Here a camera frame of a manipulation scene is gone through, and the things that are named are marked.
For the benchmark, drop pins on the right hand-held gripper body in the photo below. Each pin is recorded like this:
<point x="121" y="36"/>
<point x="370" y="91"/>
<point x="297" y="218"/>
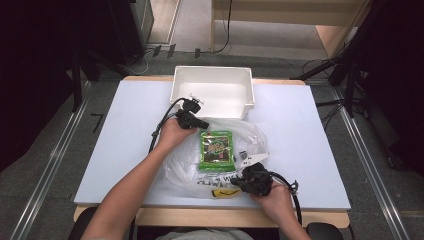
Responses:
<point x="260" y="180"/>

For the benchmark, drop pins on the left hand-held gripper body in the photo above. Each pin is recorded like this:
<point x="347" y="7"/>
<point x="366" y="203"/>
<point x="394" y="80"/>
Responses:
<point x="187" y="115"/>

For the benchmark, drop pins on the green snack packet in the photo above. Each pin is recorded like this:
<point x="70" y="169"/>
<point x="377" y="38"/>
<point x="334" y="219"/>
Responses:
<point x="216" y="150"/>

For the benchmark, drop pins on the clear smiley plastic bag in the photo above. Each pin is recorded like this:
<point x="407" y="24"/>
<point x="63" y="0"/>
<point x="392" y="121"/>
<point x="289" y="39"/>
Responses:
<point x="181" y="166"/>

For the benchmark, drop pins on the person's left hand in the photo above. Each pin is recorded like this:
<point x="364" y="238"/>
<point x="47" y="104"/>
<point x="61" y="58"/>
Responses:
<point x="171" y="135"/>

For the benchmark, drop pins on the person's right hand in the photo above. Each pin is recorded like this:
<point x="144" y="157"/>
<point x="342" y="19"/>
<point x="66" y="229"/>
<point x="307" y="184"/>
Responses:
<point x="278" y="203"/>

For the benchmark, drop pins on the white plastic bin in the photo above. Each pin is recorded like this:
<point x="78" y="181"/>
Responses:
<point x="213" y="91"/>

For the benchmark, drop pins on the person's grey clothing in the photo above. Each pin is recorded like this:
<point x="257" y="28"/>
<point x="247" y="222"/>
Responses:
<point x="203" y="235"/>

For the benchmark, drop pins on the black power plug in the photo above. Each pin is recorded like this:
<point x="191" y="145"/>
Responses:
<point x="197" y="53"/>
<point x="171" y="50"/>

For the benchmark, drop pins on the black cabinet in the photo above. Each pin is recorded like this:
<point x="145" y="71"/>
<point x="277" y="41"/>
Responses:
<point x="133" y="30"/>

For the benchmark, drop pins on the black metal stand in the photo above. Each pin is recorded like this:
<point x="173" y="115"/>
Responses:
<point x="76" y="83"/>

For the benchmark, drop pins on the light wooden shelf unit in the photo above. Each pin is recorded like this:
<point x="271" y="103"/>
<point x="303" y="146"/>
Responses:
<point x="266" y="11"/>

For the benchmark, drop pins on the black tripod stand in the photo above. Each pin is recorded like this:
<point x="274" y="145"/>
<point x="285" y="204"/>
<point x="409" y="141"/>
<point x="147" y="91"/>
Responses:
<point x="348" y="70"/>

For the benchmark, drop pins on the metal floor rail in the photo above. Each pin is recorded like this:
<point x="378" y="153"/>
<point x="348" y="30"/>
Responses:
<point x="50" y="166"/>
<point x="370" y="166"/>

